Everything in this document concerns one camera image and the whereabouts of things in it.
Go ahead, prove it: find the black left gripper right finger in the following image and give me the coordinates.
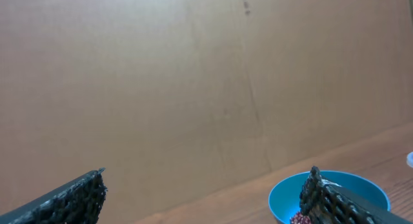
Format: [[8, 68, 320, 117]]
[[299, 166, 412, 224]]

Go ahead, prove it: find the blue metal bowl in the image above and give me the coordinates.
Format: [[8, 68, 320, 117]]
[[268, 170, 391, 223]]

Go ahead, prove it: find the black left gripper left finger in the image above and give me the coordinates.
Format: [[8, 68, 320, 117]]
[[1, 168, 107, 224]]

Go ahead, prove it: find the cardboard box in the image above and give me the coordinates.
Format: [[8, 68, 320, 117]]
[[1, 0, 412, 223]]

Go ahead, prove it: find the clear plastic food container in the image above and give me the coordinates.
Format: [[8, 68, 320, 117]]
[[406, 152, 413, 168]]

